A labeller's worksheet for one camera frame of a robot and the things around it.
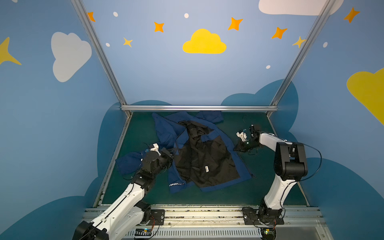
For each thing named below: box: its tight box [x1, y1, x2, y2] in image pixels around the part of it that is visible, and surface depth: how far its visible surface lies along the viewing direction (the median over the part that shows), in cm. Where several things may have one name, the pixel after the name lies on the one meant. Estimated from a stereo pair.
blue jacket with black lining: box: [115, 111, 252, 194], surface depth 95 cm
